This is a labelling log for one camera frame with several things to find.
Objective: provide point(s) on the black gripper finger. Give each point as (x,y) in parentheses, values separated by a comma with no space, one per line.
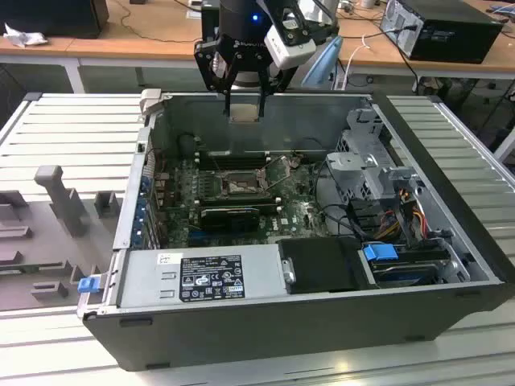
(209,64)
(281,82)

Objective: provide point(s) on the silver square CPU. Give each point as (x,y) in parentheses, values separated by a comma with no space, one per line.
(243,112)

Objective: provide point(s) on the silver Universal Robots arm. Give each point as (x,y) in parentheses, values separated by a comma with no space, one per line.
(328,12)

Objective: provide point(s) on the black RAM slot bank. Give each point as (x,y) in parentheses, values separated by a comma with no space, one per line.
(233,160)
(237,201)

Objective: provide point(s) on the CPU socket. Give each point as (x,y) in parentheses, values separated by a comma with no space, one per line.
(237,187)

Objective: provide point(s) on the blue slot retainer strip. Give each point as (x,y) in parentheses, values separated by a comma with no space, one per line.
(141,209)

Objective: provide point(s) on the small black desktop device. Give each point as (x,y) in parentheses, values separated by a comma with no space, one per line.
(209,20)

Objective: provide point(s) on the wooden desk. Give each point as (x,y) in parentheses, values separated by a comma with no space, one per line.
(40,50)
(120,48)

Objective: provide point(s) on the silver metal drive cage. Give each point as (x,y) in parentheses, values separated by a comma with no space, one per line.
(354,161)

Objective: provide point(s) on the white cup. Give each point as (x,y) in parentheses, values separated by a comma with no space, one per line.
(367,3)

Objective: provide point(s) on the green motherboard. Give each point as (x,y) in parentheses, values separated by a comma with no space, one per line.
(297,213)

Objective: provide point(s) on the black graphics card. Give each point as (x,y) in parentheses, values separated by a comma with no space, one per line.
(229,221)

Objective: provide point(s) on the large black box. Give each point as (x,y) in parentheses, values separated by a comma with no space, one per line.
(52,18)

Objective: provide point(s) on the black PC tower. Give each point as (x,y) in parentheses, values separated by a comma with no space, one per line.
(454,38)

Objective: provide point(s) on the crumpled white paper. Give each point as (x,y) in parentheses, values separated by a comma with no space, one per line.
(24,38)

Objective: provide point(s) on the blue disk carrier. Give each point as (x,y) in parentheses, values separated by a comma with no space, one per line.
(378,254)

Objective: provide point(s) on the grey power supply unit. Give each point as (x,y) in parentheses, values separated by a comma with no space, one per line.
(141,281)

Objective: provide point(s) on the hard disk drive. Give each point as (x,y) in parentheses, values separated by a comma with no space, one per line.
(406,273)

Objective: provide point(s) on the blue case latch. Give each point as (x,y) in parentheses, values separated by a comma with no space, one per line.
(88,284)

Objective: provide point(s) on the black open PC case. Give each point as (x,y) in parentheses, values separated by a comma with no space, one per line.
(281,337)

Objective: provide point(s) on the grey parts rack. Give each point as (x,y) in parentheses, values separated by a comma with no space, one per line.
(40,257)

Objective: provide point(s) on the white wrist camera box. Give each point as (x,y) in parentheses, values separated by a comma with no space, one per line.
(297,50)

